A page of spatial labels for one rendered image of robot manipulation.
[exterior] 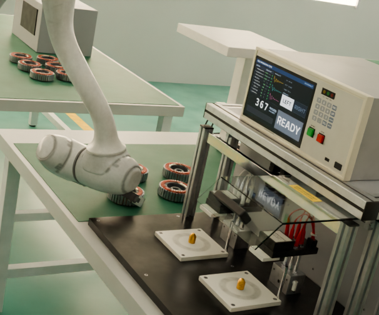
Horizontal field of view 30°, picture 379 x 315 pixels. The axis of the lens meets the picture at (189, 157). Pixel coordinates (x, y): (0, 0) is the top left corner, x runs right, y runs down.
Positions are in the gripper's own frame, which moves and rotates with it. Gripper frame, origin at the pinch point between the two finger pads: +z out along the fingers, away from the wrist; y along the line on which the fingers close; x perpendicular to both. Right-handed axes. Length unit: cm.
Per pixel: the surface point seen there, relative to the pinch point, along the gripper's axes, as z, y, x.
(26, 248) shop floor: 82, -94, -42
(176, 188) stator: 16.1, 5.3, 9.8
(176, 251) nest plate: -15.8, 34.8, -7.7
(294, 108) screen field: -24, 50, 38
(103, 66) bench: 105, -129, 58
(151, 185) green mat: 15.7, -3.7, 6.7
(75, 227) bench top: -21.9, 6.7, -15.2
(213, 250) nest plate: -7.3, 40.1, -2.7
